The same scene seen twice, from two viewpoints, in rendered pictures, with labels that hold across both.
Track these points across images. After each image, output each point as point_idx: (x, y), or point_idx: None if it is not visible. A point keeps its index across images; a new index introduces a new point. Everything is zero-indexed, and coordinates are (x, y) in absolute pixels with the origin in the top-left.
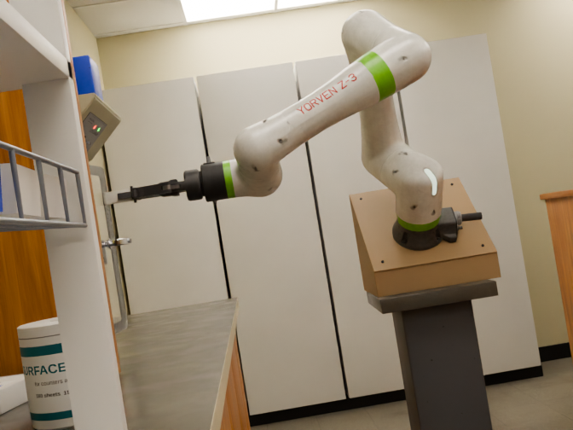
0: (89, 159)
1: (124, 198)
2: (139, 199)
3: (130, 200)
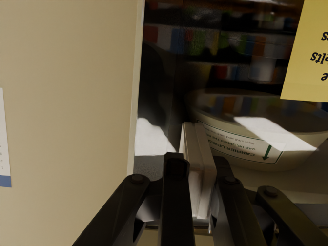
0: (149, 231)
1: (228, 168)
2: (148, 181)
3: (214, 165)
